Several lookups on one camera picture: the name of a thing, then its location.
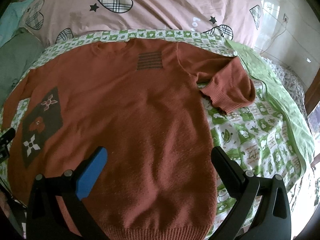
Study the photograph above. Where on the brown wooden door frame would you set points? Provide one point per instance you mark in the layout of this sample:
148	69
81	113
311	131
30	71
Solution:
312	96

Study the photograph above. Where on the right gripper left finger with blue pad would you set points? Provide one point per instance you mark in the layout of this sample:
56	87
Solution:
44	217

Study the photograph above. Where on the grey green pillow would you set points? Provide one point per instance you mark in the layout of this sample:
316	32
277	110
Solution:
17	55

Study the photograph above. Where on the rust orange knit sweater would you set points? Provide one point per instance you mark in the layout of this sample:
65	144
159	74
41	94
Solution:
142	101

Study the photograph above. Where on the lime green towel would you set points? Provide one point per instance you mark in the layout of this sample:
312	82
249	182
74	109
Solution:
299	133

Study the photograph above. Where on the light blue floral pillow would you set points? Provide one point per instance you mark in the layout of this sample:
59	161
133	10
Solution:
11	18

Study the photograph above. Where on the white wall socket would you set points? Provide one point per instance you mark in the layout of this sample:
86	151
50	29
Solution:
286	18

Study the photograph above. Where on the pink quilt with plaid hearts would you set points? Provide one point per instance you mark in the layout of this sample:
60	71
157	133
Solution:
53	21

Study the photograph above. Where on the green white checkered bed sheet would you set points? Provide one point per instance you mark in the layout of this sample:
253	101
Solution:
255	136

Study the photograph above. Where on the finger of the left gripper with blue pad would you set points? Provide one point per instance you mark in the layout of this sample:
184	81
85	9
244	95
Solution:
7	137

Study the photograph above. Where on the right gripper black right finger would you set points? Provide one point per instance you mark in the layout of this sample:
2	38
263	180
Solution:
272	219

